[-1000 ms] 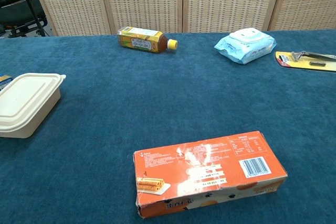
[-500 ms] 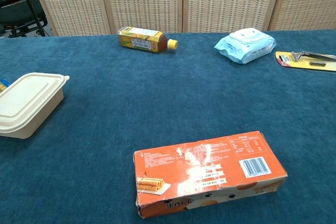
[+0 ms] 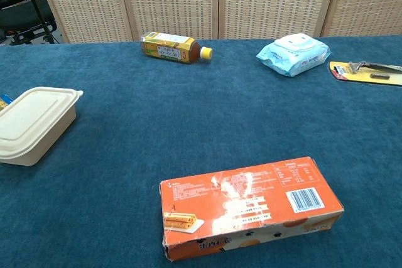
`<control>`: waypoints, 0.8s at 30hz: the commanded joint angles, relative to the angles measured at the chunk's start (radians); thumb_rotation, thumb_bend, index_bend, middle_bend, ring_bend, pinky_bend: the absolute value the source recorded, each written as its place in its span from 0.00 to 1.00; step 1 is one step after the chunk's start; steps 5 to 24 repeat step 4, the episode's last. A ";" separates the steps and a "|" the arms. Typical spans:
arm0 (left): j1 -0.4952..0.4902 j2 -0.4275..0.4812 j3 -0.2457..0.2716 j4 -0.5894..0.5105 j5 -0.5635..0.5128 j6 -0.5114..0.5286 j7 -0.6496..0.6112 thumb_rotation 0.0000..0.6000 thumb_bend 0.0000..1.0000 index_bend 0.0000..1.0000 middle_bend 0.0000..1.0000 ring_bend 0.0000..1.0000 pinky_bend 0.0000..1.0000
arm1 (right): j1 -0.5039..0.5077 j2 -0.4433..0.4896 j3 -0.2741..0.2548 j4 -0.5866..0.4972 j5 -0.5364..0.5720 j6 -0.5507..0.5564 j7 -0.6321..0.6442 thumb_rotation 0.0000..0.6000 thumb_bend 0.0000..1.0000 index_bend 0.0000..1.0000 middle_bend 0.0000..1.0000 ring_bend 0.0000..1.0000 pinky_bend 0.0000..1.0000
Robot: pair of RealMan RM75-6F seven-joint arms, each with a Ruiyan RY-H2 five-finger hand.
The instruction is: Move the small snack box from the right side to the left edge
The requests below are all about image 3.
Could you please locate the black tripod stand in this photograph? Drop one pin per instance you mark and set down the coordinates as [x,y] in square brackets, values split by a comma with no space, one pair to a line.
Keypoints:
[37,4]

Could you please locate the black office chair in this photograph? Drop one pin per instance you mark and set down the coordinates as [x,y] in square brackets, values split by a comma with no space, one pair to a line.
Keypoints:
[19,13]

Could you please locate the razor on yellow blister card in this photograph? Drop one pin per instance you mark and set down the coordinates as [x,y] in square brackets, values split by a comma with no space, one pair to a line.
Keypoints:
[361,73]

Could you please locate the light blue wet wipes pack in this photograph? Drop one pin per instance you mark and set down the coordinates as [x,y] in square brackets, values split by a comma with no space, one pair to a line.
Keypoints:
[292,53]

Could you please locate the red orange packet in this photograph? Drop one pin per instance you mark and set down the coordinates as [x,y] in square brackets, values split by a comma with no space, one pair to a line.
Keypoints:
[245,205]

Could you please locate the tea bottle with yellow cap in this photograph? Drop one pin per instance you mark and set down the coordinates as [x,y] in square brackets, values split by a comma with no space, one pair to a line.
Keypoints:
[169,47]

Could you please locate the blue felt table cover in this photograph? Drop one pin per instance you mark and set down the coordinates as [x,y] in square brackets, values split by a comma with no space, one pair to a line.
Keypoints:
[188,117]

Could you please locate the beige lidded lunch container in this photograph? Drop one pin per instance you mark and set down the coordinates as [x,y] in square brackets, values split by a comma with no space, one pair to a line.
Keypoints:
[31,123]

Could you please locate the woven rattan folding screen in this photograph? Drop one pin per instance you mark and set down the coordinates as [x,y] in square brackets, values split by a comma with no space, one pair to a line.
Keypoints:
[176,1]

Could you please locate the small orange snack box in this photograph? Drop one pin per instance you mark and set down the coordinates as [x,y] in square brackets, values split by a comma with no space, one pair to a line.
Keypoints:
[5,101]

